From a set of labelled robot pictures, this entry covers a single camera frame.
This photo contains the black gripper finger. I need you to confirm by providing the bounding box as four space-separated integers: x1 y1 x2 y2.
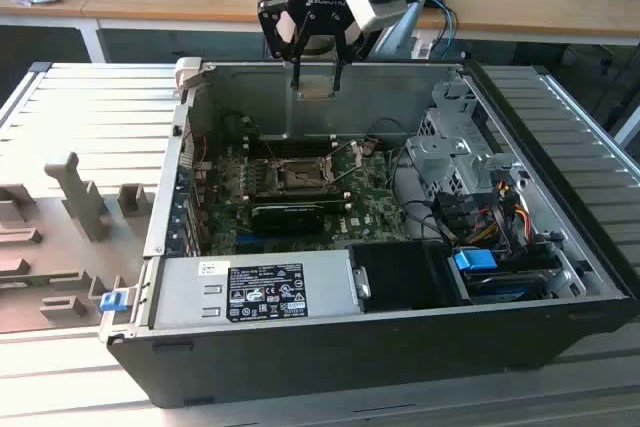
330 9 375 94
257 0 314 93

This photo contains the silver CPU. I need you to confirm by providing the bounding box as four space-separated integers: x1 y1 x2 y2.
295 75 336 101

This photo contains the black RAM slot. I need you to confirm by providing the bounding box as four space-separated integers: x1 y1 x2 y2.
259 150 331 158
258 135 337 143
253 190 345 197
254 185 344 192
252 194 347 201
252 199 350 206
259 140 336 148
259 145 334 153

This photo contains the CPU socket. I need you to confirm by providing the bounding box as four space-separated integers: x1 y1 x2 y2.
269 155 335 194

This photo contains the beige plastic case latch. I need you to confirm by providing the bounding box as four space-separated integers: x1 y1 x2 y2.
174 56 204 92

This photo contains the metal drive cage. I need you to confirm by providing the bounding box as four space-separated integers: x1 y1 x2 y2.
404 79 516 198

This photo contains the black graphics card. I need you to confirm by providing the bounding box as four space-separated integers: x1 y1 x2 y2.
249 202 326 237

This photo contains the green motherboard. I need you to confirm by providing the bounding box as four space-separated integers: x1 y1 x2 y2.
192 134 409 256

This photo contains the blue disk carrier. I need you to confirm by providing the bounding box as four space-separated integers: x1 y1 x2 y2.
453 248 497 273

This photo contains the silver power supply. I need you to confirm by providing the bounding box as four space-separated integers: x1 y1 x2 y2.
149 249 364 331

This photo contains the hard disk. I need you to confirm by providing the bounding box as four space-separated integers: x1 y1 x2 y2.
462 269 547 304

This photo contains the grey parts rack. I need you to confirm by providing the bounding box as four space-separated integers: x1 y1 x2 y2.
0 150 154 336

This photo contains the blue plastic latch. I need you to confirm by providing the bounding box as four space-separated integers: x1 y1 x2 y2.
99 290 125 312

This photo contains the black open PC case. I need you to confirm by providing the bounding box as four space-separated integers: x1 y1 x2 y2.
97 56 640 411

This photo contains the thin black wire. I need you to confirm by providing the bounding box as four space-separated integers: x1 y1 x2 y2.
366 117 409 148

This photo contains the blue cable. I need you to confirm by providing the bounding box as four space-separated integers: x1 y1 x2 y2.
432 0 459 56

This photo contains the black SATA cable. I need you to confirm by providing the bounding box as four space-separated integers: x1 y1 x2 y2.
430 190 472 244

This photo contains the orange wire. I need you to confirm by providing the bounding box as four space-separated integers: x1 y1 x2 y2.
469 214 501 243

